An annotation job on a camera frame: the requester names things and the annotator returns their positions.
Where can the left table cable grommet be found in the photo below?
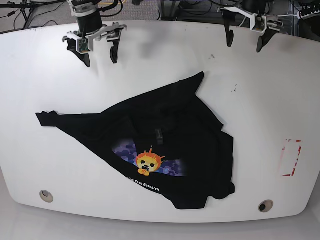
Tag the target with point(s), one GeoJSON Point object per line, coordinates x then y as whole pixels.
{"type": "Point", "coordinates": [46, 196]}

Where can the black tripod stand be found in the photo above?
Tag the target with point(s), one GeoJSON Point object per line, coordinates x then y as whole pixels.
{"type": "Point", "coordinates": [26, 9]}

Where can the wrist camera board image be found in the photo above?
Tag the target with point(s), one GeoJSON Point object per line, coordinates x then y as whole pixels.
{"type": "Point", "coordinates": [82, 46]}
{"type": "Point", "coordinates": [259, 23]}

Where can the aluminium frame rack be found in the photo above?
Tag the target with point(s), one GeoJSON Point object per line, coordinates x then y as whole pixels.
{"type": "Point", "coordinates": [208, 11]}

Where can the table cable grommet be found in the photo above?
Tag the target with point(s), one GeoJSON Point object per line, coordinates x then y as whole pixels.
{"type": "Point", "coordinates": [266, 206]}
{"type": "Point", "coordinates": [46, 196]}

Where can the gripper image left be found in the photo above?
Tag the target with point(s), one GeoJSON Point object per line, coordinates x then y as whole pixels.
{"type": "Point", "coordinates": [111, 33]}

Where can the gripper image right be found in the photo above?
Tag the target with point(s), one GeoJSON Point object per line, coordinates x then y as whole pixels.
{"type": "Point", "coordinates": [273, 25]}

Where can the wrist camera board image left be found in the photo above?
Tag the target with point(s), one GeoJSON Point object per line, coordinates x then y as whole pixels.
{"type": "Point", "coordinates": [82, 46]}

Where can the right table cable grommet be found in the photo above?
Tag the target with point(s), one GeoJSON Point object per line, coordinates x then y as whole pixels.
{"type": "Point", "coordinates": [266, 206]}

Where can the black printed T-shirt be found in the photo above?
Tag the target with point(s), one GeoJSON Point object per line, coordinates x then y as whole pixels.
{"type": "Point", "coordinates": [166, 140]}

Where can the red tape marking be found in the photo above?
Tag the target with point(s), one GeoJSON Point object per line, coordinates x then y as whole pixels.
{"type": "Point", "coordinates": [290, 156]}

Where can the white power strip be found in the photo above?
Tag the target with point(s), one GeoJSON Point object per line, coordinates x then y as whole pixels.
{"type": "Point", "coordinates": [309, 12]}

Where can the wrist camera board image right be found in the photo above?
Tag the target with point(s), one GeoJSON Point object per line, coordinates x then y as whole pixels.
{"type": "Point", "coordinates": [259, 23]}

